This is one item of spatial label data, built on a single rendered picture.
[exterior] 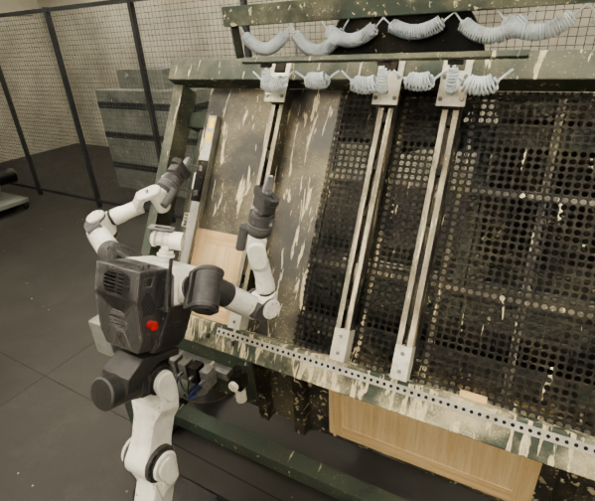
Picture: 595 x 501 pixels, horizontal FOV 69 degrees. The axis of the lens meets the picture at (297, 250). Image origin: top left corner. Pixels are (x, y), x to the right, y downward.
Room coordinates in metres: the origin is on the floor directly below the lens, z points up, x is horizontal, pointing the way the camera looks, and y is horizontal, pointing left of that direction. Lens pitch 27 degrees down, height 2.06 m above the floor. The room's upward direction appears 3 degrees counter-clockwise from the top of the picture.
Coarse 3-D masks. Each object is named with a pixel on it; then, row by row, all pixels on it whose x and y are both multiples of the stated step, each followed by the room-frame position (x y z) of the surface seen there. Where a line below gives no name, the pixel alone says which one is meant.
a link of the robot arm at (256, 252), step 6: (252, 246) 1.33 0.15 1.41; (258, 246) 1.33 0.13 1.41; (264, 246) 1.36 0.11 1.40; (252, 252) 1.34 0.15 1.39; (258, 252) 1.34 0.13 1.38; (264, 252) 1.34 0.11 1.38; (252, 258) 1.34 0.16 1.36; (258, 258) 1.34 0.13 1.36; (264, 258) 1.34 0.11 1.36; (252, 264) 1.34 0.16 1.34; (258, 264) 1.34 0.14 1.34; (264, 264) 1.34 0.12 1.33; (258, 270) 1.36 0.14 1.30
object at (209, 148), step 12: (216, 120) 2.14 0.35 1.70; (216, 132) 2.13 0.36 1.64; (204, 144) 2.11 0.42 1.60; (216, 144) 2.12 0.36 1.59; (204, 156) 2.07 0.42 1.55; (204, 180) 2.01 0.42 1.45; (204, 192) 2.00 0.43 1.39; (192, 204) 1.98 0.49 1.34; (204, 204) 1.99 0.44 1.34; (192, 216) 1.94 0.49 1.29; (192, 228) 1.91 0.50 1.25; (192, 240) 1.88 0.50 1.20; (192, 252) 1.87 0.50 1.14
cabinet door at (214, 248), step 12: (204, 240) 1.88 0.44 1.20; (216, 240) 1.85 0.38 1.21; (228, 240) 1.82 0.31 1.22; (204, 252) 1.85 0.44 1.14; (216, 252) 1.82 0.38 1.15; (228, 252) 1.79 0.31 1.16; (240, 252) 1.76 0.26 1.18; (192, 264) 1.84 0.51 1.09; (216, 264) 1.79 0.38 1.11; (228, 264) 1.76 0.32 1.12; (228, 276) 1.73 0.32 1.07; (192, 312) 1.71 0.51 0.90; (228, 312) 1.64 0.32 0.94
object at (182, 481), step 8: (184, 480) 1.35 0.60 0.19; (176, 488) 1.32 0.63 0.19; (184, 488) 1.31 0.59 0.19; (192, 488) 1.31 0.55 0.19; (200, 488) 1.31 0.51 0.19; (176, 496) 1.28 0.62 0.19; (184, 496) 1.27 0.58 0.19; (192, 496) 1.27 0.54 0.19; (200, 496) 1.27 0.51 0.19; (208, 496) 1.27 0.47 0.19; (216, 496) 1.27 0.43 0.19
